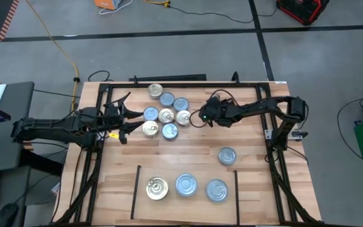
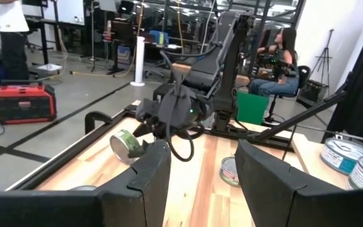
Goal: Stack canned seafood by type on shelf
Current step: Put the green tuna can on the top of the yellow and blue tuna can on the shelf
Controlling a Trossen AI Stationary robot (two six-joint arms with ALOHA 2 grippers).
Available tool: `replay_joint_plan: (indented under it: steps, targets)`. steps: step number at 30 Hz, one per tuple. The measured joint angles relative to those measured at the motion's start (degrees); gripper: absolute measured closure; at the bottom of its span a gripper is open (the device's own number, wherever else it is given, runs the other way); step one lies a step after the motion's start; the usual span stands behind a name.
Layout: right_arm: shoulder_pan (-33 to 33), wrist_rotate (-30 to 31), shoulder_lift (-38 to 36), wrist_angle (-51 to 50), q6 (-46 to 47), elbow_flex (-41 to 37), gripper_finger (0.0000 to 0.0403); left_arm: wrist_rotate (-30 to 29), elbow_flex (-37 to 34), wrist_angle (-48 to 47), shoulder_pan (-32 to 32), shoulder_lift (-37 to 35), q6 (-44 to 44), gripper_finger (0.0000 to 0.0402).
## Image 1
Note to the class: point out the white paper scrap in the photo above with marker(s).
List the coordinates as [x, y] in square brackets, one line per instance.
[55, 188]

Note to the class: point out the red label seafood can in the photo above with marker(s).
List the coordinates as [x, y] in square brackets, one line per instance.
[151, 113]

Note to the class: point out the black power strip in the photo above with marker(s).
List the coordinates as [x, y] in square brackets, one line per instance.
[169, 77]

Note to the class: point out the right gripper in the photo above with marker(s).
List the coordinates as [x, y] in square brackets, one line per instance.
[219, 112]

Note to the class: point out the silver metal clamp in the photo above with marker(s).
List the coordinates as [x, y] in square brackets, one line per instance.
[295, 135]

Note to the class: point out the black clamp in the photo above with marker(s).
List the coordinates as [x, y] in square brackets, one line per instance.
[235, 77]

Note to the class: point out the black computer mouse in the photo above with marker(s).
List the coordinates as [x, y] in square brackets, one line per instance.
[6, 216]

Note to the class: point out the grey desk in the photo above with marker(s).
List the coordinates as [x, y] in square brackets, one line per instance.
[17, 94]

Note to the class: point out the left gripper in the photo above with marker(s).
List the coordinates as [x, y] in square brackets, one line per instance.
[112, 121]

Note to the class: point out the blue fish label can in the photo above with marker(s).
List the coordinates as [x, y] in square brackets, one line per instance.
[169, 131]

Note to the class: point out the black metal table frame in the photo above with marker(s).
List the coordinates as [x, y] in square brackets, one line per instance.
[232, 85]

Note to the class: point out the red and black case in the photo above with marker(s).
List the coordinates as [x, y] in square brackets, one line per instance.
[301, 9]

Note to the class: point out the orange box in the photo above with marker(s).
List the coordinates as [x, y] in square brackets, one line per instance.
[106, 3]

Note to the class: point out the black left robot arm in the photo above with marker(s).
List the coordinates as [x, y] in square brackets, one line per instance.
[58, 129]

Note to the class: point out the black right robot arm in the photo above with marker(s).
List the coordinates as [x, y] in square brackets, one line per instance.
[263, 105]

